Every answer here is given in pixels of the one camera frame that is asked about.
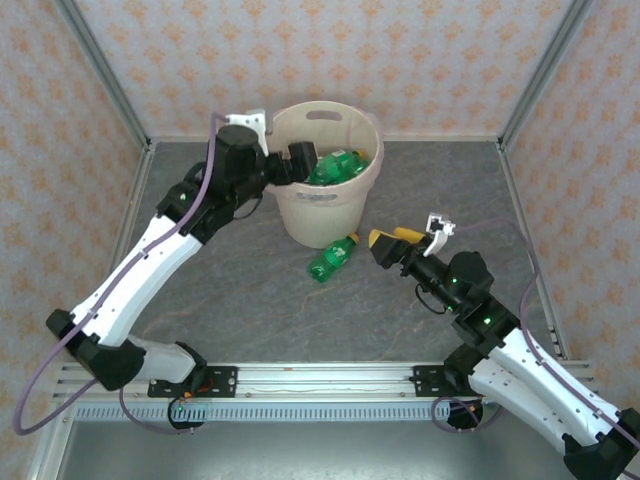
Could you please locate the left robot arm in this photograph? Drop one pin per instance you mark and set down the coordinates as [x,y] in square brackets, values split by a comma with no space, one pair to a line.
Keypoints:
[140,270]

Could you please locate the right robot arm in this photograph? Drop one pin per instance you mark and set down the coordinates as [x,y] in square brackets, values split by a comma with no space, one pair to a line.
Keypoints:
[530,380]

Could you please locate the cream plastic bin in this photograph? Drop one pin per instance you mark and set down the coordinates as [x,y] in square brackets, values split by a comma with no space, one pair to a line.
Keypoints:
[320,225]

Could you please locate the grey metal panel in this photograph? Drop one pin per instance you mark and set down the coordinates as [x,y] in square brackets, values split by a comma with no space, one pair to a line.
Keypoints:
[325,450]

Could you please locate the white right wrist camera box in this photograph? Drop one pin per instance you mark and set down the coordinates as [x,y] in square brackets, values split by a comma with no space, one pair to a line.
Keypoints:
[440,225]

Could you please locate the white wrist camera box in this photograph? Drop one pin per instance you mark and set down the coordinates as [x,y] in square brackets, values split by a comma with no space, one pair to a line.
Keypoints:
[247,120]
[440,225]

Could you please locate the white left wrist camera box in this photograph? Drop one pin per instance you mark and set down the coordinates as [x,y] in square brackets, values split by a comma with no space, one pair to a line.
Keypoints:
[247,120]

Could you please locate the aluminium table end rail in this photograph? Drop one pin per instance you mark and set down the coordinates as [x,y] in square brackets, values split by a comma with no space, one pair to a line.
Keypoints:
[440,138]

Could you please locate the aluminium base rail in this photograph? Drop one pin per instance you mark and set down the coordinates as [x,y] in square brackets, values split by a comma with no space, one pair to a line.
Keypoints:
[325,380]

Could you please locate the aluminium frame post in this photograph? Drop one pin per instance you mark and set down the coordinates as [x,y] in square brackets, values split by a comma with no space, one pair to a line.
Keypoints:
[100,65]
[50,450]
[545,65]

